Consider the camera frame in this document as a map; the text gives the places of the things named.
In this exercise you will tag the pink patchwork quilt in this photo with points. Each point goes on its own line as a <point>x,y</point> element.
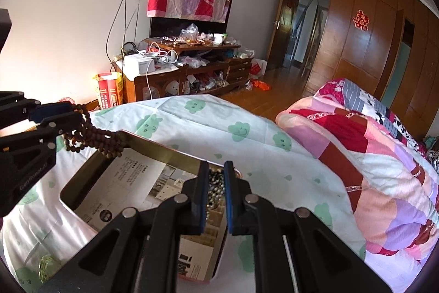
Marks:
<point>392,188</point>

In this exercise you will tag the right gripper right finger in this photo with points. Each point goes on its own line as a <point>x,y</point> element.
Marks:
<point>294,251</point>

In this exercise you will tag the pink biscuit tin box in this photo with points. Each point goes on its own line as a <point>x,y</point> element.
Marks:
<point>144,196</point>

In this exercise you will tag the red double-happiness sticker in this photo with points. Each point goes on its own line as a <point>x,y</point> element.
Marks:
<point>361,21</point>

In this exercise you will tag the white mug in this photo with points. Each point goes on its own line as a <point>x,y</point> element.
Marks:
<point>218,39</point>

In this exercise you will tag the brown wooden wardrobe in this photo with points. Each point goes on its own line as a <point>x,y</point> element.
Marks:
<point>365,57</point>

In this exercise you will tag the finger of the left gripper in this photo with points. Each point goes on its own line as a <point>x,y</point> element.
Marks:
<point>46,132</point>
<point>16,108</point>

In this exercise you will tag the wooden bedroom door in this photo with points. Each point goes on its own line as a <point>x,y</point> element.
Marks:
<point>281,33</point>

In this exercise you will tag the white box appliance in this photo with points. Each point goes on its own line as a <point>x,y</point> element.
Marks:
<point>137,65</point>

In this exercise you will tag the paper leaflet in tin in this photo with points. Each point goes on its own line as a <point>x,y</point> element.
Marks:
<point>137,189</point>

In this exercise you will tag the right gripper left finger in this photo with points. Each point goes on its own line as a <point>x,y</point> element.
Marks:
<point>138,250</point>

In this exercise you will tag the wooden tv cabinet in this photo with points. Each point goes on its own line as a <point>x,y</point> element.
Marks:
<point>192,67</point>

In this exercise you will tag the red yellow carton box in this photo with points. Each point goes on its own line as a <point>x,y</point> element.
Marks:
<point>109,89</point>

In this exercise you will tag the red patchwork cloth cover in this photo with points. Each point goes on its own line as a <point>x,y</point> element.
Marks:
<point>200,10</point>

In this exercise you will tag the white cloud-print bedsheet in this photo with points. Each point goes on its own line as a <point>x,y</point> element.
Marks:
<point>276,166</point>

